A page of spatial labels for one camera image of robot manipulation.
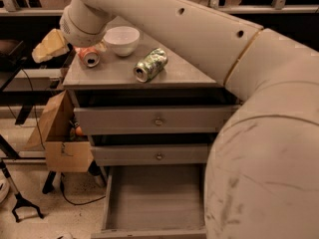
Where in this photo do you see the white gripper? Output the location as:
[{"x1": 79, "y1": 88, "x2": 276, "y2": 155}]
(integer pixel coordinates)
[{"x1": 32, "y1": 0, "x2": 114, "y2": 63}]

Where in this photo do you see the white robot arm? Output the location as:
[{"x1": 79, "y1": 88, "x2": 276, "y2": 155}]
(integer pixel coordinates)
[{"x1": 32, "y1": 0, "x2": 319, "y2": 239}]

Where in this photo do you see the green soda can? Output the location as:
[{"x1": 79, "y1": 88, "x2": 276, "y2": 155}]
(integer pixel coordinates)
[{"x1": 134, "y1": 48, "x2": 168, "y2": 83}]

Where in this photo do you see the grey three-drawer cabinet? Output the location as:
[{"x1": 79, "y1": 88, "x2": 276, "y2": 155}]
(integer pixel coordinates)
[{"x1": 62, "y1": 16, "x2": 241, "y2": 239}]

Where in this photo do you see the grey top drawer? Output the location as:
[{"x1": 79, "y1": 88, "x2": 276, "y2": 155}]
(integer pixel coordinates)
[{"x1": 74, "y1": 106, "x2": 238, "y2": 135}]

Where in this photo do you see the grey middle drawer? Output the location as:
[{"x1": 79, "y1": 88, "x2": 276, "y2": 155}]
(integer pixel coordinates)
[{"x1": 91, "y1": 143, "x2": 210, "y2": 166}]

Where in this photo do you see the grey open bottom drawer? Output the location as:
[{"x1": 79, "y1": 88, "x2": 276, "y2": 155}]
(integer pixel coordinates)
[{"x1": 91, "y1": 164, "x2": 206, "y2": 239}]

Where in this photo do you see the white ceramic bowl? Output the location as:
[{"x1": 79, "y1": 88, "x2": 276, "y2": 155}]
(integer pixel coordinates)
[{"x1": 104, "y1": 26, "x2": 140, "y2": 57}]

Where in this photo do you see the brown cardboard box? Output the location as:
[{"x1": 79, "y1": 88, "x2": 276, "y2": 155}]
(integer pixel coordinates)
[{"x1": 25, "y1": 91, "x2": 94, "y2": 172}]

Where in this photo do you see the black tripod stand leg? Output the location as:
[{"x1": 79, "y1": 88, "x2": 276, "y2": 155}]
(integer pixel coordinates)
[{"x1": 0, "y1": 158, "x2": 44, "y2": 223}]

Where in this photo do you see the black floor cable left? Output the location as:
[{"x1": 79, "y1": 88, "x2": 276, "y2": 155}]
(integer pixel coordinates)
[{"x1": 59, "y1": 173, "x2": 107, "y2": 207}]

